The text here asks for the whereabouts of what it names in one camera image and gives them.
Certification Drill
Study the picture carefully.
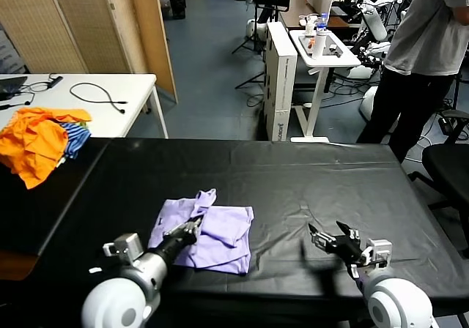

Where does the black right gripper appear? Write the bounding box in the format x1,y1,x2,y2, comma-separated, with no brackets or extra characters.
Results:
308,220,368,267

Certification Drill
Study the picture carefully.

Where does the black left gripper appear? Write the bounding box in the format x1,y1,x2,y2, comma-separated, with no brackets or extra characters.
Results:
148,217,207,266

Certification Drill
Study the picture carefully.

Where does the lavender t-shirt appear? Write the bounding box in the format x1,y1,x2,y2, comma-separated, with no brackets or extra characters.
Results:
148,188,255,276

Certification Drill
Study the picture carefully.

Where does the bare person forearm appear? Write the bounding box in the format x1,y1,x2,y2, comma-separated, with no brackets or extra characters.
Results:
452,1,469,27

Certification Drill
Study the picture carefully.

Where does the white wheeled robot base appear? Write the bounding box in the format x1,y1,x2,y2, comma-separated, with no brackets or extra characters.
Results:
346,40,400,135

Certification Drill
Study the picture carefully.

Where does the small white robot base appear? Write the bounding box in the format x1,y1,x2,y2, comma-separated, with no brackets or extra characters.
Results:
245,18,268,38

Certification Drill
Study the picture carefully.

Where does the black office chair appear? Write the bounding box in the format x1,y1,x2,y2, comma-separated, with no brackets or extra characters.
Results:
406,108,469,259

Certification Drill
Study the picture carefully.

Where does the white table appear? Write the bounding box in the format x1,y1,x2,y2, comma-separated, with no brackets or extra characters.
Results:
0,72,169,139

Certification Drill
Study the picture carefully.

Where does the blue striped garment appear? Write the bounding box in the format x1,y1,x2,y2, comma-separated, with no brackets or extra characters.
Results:
58,121,92,160

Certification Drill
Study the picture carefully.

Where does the tall white cardboard box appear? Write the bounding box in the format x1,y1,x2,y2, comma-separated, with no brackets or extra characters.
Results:
262,20,298,142

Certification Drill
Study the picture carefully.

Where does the white standing desk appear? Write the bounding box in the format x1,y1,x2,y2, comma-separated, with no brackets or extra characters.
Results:
288,29,362,144

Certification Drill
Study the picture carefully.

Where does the orange garment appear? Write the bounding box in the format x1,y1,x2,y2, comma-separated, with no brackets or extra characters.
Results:
0,107,92,190

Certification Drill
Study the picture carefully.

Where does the white tumbler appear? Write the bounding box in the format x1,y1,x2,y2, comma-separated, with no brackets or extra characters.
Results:
310,29,326,60

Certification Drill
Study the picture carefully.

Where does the grey tray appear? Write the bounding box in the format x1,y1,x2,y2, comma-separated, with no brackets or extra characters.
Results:
298,34,344,58

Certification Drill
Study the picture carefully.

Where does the black tripod stand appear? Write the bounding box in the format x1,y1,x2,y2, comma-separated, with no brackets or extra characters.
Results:
232,7,267,90

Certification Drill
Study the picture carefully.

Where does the small white container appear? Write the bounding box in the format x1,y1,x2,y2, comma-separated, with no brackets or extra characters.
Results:
303,13,318,36

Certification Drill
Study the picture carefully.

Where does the white humanoid robot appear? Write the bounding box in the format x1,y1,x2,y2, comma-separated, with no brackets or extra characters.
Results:
357,0,417,42

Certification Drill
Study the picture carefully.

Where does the person in grey shirt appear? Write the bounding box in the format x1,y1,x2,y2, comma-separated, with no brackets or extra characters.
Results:
357,0,469,164

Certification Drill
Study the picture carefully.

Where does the black bin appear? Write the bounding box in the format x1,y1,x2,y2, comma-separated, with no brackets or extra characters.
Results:
169,0,187,20

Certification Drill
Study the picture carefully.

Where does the brown wooden desk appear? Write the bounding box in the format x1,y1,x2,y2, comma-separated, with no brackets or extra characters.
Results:
278,0,362,30

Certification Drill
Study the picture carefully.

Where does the black laptop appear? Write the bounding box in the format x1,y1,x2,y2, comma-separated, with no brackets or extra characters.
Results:
0,75,29,102

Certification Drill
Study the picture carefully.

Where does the wooden partition screen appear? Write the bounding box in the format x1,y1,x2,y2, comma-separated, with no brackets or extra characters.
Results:
0,0,179,104

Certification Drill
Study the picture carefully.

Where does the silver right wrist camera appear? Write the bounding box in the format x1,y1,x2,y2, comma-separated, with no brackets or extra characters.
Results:
361,237,393,270

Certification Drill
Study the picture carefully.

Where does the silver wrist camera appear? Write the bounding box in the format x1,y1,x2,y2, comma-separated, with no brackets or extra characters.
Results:
102,232,144,267
361,237,393,270

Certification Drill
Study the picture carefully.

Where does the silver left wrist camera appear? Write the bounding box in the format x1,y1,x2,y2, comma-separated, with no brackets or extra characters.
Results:
102,232,144,267

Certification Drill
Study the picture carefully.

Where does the thick black cable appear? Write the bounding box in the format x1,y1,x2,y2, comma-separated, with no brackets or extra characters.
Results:
69,82,128,116

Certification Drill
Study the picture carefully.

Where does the thin black cable with dongle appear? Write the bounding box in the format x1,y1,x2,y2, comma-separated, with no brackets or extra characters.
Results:
0,73,64,110

